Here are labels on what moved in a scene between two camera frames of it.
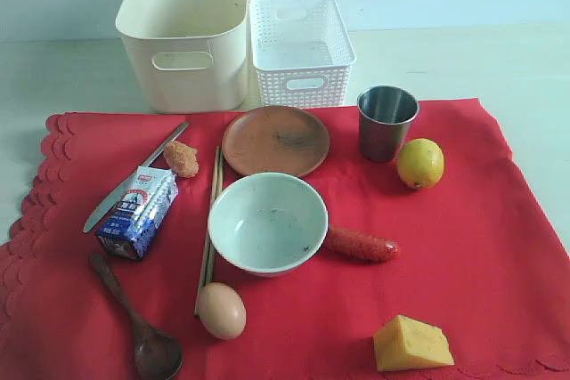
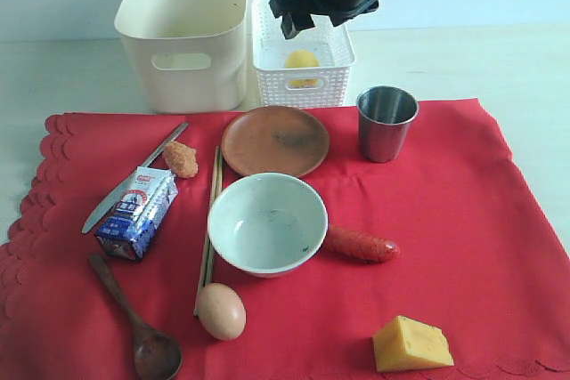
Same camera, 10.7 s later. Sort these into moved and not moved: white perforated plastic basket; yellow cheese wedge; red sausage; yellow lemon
Moved: yellow lemon
Not moved: red sausage; yellow cheese wedge; white perforated plastic basket
